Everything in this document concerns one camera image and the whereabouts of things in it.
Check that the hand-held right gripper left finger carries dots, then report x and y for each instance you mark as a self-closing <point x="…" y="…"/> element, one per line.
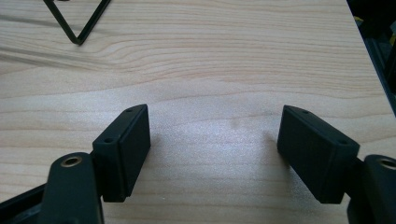
<point x="120" y="155"/>

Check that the dark metal stand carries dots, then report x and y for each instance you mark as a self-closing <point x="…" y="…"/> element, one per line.
<point x="378" y="46"/>

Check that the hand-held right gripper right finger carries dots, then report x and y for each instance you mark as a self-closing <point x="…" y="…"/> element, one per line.
<point x="314" y="155"/>

